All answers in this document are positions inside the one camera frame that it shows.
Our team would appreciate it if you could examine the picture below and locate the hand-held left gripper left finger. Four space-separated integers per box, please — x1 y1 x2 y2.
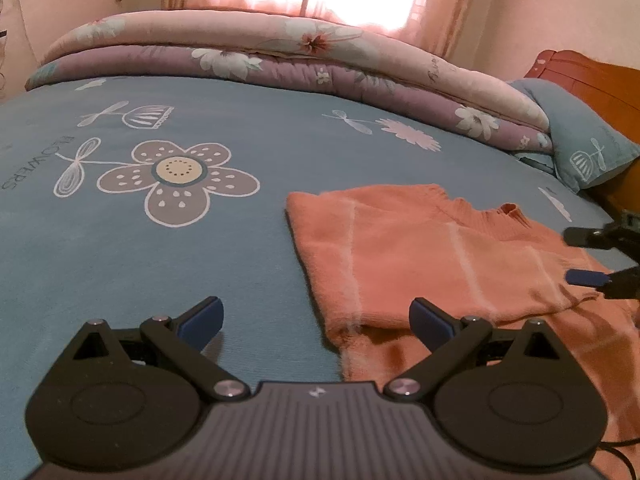
69 296 251 403

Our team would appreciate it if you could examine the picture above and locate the pink window curtain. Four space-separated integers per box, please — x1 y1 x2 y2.
160 0 483 58

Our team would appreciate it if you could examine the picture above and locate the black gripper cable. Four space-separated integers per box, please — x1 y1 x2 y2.
597 437 640 480

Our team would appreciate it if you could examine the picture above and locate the blue printed pillow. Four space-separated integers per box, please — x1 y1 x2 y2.
505 78 640 192

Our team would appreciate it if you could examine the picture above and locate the blue floral bed sheet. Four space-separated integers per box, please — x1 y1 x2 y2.
0 75 640 466

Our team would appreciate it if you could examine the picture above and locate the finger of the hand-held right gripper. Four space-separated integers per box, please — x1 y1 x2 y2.
562 209 640 251
564 267 640 301

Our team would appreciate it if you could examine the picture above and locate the wooden headboard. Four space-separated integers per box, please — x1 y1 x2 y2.
524 50 640 211

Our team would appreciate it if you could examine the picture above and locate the orange knit sweater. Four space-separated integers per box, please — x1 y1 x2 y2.
285 183 640 446

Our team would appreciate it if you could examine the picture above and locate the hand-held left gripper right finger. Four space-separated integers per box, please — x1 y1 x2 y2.
383 297 566 404

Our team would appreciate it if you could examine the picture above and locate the folded pink floral quilt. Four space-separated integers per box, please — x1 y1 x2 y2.
25 10 556 153

